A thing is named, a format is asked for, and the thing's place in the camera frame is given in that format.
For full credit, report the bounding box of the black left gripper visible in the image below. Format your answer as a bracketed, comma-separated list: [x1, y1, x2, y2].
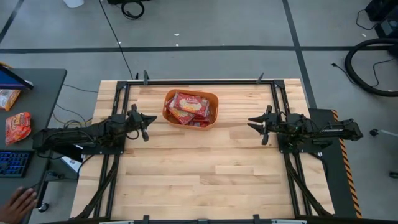
[125, 103, 158, 142]

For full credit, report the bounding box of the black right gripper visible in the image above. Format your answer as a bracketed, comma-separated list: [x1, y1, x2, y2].
[247, 105, 288, 146]

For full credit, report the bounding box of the red popcorn bag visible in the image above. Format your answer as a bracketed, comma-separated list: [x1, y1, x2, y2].
[172, 92, 210, 118]
[186, 114, 213, 128]
[165, 98, 196, 126]

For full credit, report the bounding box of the orange plastic basket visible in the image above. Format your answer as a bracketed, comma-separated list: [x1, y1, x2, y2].
[162, 88, 220, 131]

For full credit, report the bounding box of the black mat with hazard stripe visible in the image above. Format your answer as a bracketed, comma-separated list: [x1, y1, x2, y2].
[307, 108, 364, 219]

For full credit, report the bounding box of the dark grey side table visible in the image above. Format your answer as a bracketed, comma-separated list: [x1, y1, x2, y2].
[0, 68, 68, 224]

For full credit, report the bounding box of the black caster with white leg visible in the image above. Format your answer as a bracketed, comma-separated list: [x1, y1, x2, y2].
[369, 128, 398, 138]

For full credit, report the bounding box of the orange snack bag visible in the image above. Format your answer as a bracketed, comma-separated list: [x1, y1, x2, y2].
[4, 111, 33, 146]

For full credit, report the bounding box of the white bin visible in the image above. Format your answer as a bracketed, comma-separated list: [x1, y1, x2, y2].
[63, 0, 85, 9]

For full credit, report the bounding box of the black keyboard with blue backlight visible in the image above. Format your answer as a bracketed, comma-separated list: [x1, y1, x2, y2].
[0, 150, 34, 179]

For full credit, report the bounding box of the yellow snack bag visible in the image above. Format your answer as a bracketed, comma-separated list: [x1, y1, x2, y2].
[0, 88, 22, 112]

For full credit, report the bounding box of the person's hand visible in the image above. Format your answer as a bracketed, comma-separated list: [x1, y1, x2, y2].
[0, 185, 39, 224]

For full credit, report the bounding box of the black equipment case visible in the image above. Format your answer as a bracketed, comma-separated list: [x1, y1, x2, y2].
[364, 0, 398, 39]

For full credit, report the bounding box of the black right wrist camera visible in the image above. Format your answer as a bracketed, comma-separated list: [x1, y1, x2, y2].
[285, 113, 305, 125]

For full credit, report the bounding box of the black aluminium rig frame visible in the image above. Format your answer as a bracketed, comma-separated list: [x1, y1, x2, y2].
[70, 70, 335, 224]

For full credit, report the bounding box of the black power cable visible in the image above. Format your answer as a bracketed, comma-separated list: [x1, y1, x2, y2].
[51, 102, 94, 129]

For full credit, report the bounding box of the black hanging cable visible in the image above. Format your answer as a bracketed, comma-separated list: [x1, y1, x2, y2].
[98, 0, 135, 80]

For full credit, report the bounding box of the black cable with plug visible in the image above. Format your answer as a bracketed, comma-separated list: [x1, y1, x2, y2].
[331, 62, 358, 85]

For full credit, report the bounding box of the coiled black cable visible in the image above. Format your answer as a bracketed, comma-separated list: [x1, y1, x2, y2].
[120, 0, 146, 21]

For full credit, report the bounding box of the thick black hose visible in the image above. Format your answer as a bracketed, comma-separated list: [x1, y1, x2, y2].
[344, 37, 398, 98]

